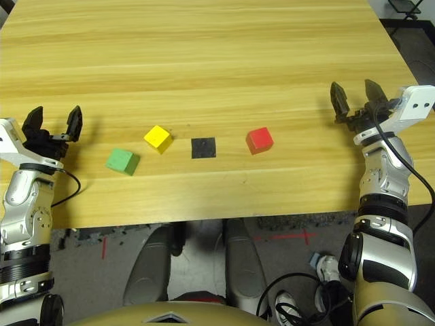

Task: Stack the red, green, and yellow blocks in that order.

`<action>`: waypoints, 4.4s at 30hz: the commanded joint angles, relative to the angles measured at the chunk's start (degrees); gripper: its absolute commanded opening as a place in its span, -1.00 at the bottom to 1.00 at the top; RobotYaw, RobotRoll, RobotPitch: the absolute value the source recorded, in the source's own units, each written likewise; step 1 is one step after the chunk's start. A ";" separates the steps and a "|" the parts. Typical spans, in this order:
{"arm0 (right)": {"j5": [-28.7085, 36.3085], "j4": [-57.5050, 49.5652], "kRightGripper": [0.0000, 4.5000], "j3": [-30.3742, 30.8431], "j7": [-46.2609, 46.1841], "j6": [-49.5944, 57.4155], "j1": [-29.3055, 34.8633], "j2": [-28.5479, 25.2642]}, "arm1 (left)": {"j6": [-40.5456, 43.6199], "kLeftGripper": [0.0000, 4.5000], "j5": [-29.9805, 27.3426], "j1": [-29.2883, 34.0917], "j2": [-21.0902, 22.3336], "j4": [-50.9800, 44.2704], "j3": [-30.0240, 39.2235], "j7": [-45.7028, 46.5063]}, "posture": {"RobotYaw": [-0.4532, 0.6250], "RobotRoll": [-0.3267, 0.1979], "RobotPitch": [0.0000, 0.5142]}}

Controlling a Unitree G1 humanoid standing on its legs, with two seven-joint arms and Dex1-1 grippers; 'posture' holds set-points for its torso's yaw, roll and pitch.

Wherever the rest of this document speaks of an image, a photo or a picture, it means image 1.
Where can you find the grey right robot leg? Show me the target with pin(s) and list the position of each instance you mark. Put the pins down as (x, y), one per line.
(243, 268)

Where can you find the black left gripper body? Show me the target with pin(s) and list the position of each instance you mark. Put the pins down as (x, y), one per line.
(44, 144)

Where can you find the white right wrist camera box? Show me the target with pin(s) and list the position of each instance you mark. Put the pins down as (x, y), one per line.
(416, 102)

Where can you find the grey robot leg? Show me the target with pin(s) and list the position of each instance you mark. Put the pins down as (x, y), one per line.
(147, 268)
(243, 268)

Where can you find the red tape line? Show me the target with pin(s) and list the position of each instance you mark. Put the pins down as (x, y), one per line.
(104, 248)

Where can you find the yellow wooden block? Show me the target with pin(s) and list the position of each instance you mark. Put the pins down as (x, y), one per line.
(157, 137)

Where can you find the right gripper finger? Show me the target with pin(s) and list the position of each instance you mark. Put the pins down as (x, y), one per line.
(340, 100)
(374, 91)

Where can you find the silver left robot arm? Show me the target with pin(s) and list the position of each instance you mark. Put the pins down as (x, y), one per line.
(20, 203)

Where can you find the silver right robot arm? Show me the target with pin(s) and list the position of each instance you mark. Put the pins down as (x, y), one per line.
(384, 237)

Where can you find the black square marker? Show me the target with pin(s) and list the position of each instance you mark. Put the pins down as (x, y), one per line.
(203, 147)

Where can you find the black chair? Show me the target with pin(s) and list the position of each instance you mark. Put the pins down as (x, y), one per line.
(406, 8)

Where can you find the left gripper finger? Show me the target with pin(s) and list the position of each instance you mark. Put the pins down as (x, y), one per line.
(33, 119)
(74, 124)

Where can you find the red wooden block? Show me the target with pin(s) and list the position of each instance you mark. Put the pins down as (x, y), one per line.
(260, 140)

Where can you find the grey left robot leg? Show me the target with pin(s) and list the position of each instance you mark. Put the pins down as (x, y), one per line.
(147, 268)

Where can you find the green wooden block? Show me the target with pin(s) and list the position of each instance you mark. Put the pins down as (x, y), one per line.
(120, 161)

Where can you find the gold robot torso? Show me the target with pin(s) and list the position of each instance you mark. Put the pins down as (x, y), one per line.
(163, 314)

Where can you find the white sneaker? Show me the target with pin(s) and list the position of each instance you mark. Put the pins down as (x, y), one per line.
(287, 305)
(328, 268)

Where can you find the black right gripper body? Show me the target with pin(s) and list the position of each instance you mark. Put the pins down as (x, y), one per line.
(365, 117)

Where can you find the blue-grey paper scrap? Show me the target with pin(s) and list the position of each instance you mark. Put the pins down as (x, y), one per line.
(315, 259)

